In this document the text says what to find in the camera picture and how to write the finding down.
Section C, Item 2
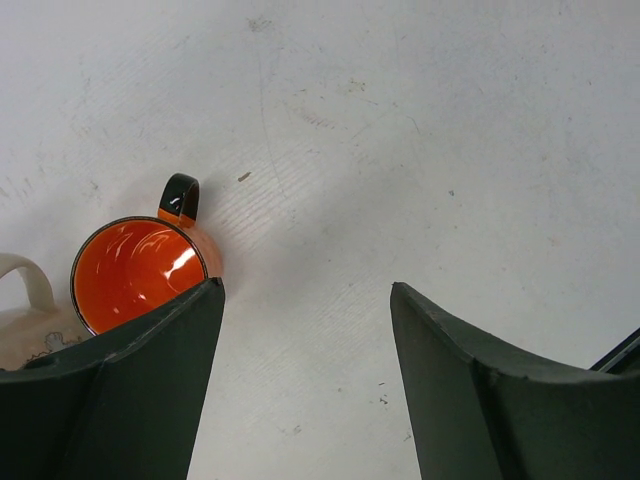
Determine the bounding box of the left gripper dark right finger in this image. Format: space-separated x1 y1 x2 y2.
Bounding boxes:
390 283 639 479

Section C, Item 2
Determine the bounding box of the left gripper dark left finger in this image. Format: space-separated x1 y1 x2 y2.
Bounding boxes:
1 278 224 479

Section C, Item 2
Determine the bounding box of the white patterned mug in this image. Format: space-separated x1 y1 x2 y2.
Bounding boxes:
1 253 90 371

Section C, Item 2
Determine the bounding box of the orange mug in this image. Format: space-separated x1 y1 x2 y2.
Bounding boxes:
70 173 224 336

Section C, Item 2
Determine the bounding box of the aluminium rail frame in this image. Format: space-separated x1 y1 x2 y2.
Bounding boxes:
591 329 640 375

